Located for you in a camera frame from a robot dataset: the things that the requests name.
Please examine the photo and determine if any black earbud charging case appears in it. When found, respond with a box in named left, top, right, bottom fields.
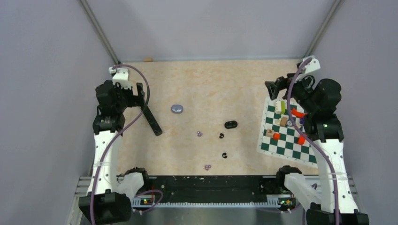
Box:
left=224, top=120, right=238, bottom=129

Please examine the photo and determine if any yellow-green white block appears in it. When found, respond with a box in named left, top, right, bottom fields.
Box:
left=275, top=100, right=286, bottom=115

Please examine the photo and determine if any red block lower right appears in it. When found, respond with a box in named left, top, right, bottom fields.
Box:
left=297, top=135, right=306, bottom=145

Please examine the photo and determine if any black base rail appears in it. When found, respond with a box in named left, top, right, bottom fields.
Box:
left=131, top=175, right=296, bottom=209

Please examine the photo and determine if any black rectangular bar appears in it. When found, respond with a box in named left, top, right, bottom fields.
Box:
left=141, top=106, right=163, bottom=136

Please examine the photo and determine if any wooden letter cube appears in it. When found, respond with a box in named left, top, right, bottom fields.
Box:
left=264, top=129, right=275, bottom=138

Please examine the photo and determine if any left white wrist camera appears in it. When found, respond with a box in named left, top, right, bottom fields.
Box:
left=108, top=67, right=132, bottom=90

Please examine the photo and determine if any small orange red block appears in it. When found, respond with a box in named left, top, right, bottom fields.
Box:
left=273, top=133, right=281, bottom=140

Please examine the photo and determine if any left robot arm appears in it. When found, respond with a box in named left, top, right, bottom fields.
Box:
left=78, top=80, right=146, bottom=225

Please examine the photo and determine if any purple earbud charging case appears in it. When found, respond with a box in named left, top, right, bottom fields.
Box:
left=170, top=105, right=184, bottom=114

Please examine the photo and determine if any green white chessboard mat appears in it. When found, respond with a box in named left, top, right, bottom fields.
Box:
left=257, top=97, right=317, bottom=168

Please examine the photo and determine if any brown wooden block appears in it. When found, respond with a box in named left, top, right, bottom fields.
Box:
left=280, top=117, right=288, bottom=127

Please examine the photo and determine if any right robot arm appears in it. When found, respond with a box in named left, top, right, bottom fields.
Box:
left=265, top=74, right=369, bottom=225

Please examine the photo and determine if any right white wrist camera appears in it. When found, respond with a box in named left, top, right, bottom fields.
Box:
left=296, top=55, right=321, bottom=82

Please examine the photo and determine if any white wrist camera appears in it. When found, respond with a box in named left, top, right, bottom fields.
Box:
left=108, top=67, right=132, bottom=90
left=296, top=55, right=321, bottom=82

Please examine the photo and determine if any red block upper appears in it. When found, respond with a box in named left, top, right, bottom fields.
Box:
left=291, top=108, right=306, bottom=119

